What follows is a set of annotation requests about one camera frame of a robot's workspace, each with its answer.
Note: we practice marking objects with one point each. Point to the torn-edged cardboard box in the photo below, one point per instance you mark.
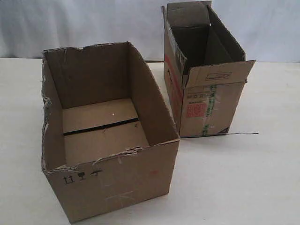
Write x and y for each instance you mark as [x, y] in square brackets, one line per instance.
[108, 139]

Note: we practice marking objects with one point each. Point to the tall taped cardboard box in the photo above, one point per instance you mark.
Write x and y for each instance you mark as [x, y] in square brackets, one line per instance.
[205, 69]

